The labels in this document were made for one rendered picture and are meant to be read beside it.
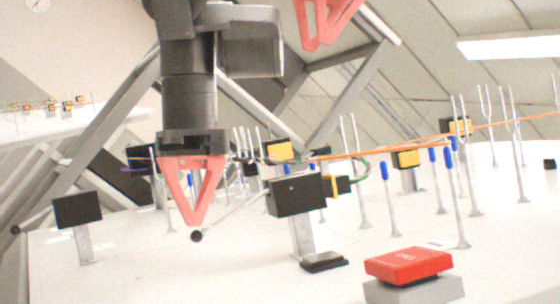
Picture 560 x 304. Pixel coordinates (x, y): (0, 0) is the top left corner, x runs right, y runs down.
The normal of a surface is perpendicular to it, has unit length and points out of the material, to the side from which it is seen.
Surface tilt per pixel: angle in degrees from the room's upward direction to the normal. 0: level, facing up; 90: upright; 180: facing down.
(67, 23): 90
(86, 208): 90
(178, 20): 133
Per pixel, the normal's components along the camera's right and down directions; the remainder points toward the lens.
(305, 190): 0.26, 0.00
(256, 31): -0.04, 0.62
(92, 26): 0.47, 0.09
